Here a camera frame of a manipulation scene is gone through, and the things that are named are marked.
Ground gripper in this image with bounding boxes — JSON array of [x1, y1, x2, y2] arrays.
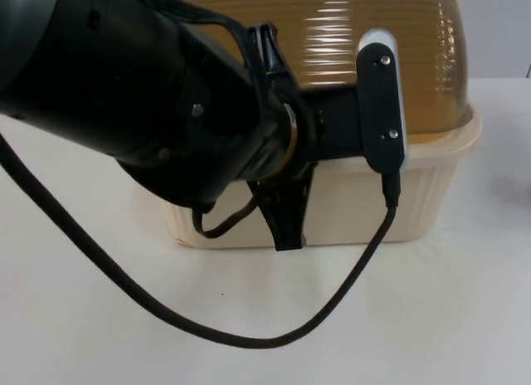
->
[[246, 22, 371, 252]]

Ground cream lid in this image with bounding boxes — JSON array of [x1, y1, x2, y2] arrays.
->
[[182, 0, 478, 145]]

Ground cream box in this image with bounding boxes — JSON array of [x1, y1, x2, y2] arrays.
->
[[159, 110, 485, 251]]

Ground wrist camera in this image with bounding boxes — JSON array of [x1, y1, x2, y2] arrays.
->
[[355, 27, 412, 175]]

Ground black cable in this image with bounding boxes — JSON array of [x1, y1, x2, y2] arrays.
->
[[126, 0, 270, 96], [0, 132, 402, 353], [189, 192, 261, 240]]

